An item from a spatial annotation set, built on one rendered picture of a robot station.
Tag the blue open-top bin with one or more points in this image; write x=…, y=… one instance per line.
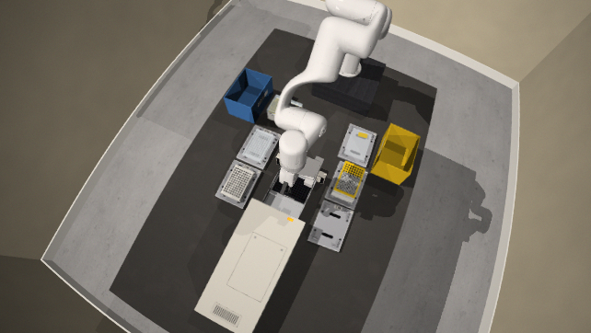
x=249, y=87

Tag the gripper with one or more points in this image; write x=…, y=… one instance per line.
x=287, y=178

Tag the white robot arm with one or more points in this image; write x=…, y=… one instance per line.
x=338, y=48

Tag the yellow open-top bin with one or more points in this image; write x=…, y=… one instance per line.
x=398, y=145

